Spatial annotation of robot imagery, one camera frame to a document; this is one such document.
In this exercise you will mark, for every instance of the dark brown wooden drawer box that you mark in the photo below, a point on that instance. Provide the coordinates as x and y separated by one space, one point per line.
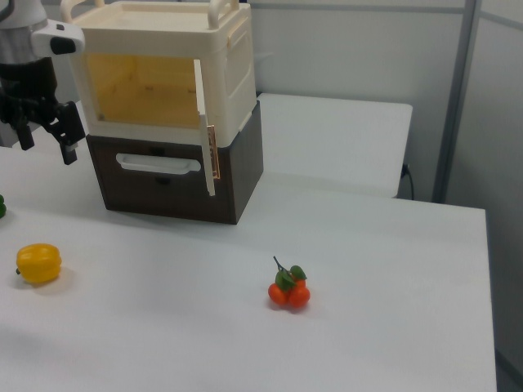
245 175

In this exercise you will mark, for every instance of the green bell pepper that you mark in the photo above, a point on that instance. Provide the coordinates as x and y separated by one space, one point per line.
1 208

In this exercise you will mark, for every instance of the grey metal partition post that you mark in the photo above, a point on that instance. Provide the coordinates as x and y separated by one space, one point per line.
455 102

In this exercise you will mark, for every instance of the orange tangerine cluster with leaves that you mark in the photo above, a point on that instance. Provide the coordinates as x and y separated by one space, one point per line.
292 292

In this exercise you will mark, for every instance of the yellow bell pepper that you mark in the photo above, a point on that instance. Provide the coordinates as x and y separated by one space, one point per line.
38 263

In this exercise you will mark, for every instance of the cream plastic cabinet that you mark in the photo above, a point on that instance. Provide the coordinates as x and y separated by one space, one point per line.
237 73

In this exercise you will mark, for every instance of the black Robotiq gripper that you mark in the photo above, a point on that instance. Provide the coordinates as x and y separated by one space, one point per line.
28 85

